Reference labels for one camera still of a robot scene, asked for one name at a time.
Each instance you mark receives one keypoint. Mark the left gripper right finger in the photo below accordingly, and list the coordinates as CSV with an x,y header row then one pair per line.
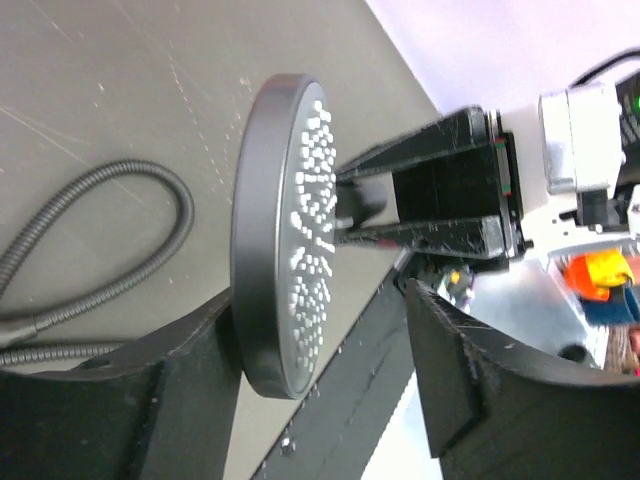
x,y
496,408

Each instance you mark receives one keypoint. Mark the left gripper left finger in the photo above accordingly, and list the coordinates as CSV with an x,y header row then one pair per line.
x,y
161,407

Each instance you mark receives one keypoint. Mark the grey shower head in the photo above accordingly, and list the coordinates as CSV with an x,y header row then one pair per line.
x,y
289,209

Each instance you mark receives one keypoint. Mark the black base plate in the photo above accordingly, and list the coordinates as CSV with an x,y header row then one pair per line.
x,y
336,428

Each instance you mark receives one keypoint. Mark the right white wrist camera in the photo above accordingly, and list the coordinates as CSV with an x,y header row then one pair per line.
x,y
582,147

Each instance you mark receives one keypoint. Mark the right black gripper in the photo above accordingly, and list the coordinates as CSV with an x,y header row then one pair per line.
x,y
457,190

